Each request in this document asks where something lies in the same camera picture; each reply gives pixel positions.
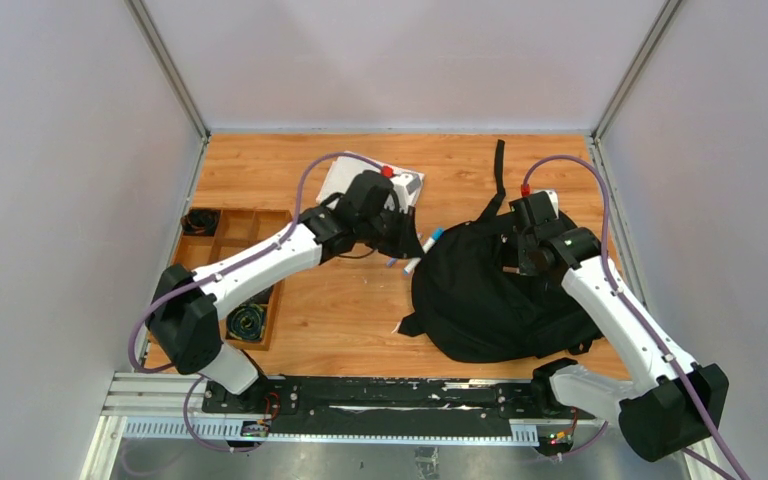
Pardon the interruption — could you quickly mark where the black student backpack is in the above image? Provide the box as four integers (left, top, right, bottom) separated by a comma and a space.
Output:
397, 140, 603, 363

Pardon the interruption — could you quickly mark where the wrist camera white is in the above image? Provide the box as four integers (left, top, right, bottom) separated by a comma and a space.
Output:
391, 172, 423, 213
545, 189, 559, 215

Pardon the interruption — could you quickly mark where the blue capped white marker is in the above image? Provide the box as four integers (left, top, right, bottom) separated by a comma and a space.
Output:
402, 227, 444, 275

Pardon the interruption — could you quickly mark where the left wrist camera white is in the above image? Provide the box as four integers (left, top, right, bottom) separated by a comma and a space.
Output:
391, 172, 423, 213

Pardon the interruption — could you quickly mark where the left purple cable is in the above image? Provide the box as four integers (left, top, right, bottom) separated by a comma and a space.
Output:
127, 151, 395, 455

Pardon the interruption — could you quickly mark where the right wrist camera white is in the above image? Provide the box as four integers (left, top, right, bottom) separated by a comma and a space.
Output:
545, 189, 559, 215

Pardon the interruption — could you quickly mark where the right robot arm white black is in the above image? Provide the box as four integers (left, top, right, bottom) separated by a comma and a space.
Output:
510, 191, 729, 462

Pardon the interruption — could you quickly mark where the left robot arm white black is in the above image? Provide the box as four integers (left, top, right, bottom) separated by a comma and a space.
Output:
143, 170, 424, 413

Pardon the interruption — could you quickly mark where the coiled dark strap lower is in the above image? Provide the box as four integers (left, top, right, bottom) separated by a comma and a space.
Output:
226, 303, 269, 344

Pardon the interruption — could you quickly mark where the wooden compartment tray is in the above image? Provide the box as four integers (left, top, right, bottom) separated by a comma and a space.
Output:
171, 208, 292, 351

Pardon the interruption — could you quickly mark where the folded white cloth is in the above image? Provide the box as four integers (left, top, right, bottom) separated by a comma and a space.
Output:
316, 151, 425, 202

